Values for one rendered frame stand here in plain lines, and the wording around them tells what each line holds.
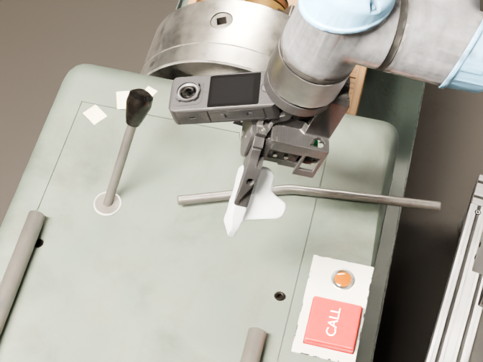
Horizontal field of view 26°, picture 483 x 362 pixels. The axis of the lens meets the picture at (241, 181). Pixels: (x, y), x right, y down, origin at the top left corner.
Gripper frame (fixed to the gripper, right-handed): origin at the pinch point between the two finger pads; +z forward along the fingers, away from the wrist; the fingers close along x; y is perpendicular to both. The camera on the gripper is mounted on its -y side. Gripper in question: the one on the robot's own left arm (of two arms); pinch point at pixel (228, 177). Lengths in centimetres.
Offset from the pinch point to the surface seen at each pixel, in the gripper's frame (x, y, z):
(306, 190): 7.9, 12.8, 11.5
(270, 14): 40.8, 7.7, 16.9
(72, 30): 139, -19, 153
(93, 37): 137, -13, 151
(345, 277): -3.7, 18.1, 11.0
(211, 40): 35.0, -0.3, 19.0
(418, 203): 7.3, 26.7, 8.0
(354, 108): 49, 31, 44
